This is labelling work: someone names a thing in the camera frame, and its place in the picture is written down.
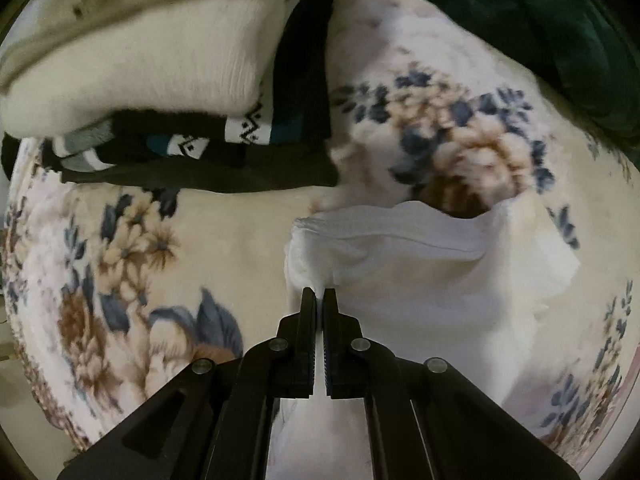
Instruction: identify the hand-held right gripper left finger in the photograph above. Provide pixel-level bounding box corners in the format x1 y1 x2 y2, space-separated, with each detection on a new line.
56 287 319 480

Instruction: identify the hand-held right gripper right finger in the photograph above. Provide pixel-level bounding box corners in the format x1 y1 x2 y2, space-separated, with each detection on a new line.
322 287 583 480

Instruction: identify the white cloth garment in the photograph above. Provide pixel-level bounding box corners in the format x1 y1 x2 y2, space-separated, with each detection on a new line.
265 200 576 480

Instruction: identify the floral printed blanket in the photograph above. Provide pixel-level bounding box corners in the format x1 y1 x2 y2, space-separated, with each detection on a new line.
0 0 638 461

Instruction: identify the black patterned sock pile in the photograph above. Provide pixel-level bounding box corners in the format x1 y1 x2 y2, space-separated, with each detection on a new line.
0 0 342 195

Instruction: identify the cream knit sweater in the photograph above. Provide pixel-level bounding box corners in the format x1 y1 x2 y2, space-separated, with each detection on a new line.
0 0 346 137

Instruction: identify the dark green blanket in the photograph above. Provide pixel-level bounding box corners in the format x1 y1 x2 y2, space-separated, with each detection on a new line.
345 0 640 161

